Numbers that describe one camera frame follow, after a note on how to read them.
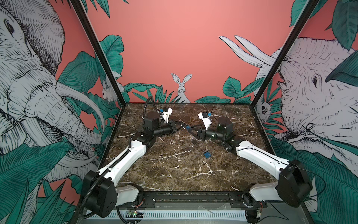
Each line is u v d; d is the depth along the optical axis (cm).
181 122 92
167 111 71
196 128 68
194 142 98
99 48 86
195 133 72
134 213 70
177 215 70
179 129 72
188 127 75
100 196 39
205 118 67
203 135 66
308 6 70
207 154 91
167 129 67
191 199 75
